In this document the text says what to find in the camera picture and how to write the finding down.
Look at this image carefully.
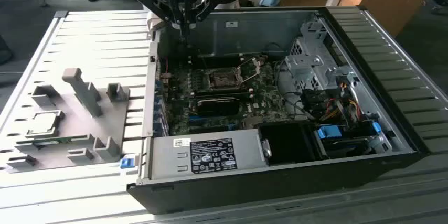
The grey parts rack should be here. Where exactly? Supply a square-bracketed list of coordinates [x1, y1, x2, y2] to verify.
[6, 68, 131, 174]

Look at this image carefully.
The green motherboard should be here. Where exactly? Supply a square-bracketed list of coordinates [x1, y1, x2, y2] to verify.
[154, 57, 318, 137]

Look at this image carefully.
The grey flat wire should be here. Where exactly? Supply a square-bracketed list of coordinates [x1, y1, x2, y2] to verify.
[282, 98, 318, 121]

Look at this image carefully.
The yellow red wire bundle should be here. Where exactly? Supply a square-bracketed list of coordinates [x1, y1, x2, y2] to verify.
[324, 97, 362, 125]

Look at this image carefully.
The black RAM slot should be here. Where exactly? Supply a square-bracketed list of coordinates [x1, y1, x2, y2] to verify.
[194, 89, 248, 99]

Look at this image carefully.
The blue plastic case latch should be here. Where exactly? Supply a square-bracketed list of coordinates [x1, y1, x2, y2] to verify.
[119, 157, 136, 169]

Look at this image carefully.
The CPU socket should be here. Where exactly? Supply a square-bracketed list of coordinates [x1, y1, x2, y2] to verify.
[208, 67, 244, 90]

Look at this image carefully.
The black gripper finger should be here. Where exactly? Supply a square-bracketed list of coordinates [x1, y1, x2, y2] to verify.
[135, 0, 187, 46]
[186, 0, 226, 47]

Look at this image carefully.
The silver CPU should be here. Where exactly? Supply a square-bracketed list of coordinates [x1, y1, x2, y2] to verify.
[30, 111, 62, 134]

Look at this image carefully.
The black graphics card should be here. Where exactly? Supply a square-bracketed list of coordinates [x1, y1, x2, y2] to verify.
[195, 97, 243, 118]

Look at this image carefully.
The silver metal latch handle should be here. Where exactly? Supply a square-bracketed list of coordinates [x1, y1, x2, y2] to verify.
[259, 137, 274, 158]

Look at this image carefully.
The black hard disk drive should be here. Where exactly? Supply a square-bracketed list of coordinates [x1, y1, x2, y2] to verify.
[320, 136, 375, 158]

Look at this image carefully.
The metal socket cover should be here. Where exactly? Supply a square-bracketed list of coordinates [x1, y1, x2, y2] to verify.
[236, 58, 263, 83]

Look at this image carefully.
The green RAM stick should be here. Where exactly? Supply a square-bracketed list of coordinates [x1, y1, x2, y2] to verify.
[32, 135, 90, 148]

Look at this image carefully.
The silver power supply unit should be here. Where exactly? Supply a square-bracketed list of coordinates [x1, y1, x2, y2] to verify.
[148, 129, 272, 180]

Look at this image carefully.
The silver metal drive cage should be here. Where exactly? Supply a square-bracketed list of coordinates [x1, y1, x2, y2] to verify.
[283, 15, 362, 91]

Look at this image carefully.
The blue disk carrier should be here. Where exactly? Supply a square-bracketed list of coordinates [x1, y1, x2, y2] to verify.
[314, 124, 343, 140]

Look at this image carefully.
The black open PC case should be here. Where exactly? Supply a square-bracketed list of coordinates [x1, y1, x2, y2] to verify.
[126, 5, 432, 216]

